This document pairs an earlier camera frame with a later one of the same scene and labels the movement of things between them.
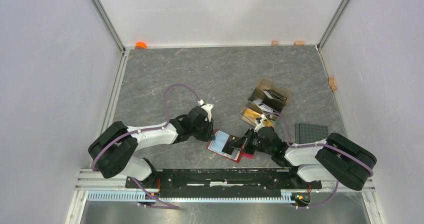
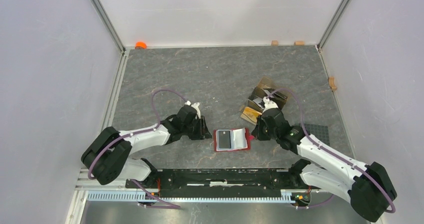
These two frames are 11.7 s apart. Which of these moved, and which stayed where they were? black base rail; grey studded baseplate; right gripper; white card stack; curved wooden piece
Moved: right gripper
Stayed: curved wooden piece; grey studded baseplate; white card stack; black base rail
